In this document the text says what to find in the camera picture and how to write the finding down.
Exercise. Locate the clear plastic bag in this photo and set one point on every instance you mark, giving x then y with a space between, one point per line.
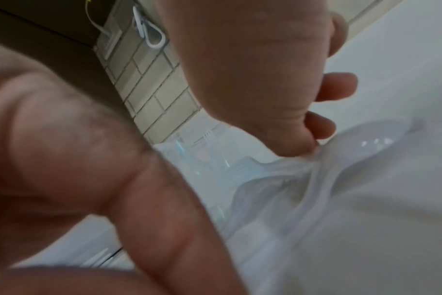
301 184

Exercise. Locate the white wall socket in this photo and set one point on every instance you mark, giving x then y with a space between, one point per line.
110 43

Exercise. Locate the dark wooden cabinet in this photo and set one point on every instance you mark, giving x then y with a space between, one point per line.
49 34

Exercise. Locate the white plastic wall hook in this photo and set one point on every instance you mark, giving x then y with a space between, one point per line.
150 28

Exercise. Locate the person's right hand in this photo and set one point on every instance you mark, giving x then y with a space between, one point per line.
60 149

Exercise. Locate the person's left hand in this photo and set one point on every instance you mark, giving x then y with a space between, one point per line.
250 63

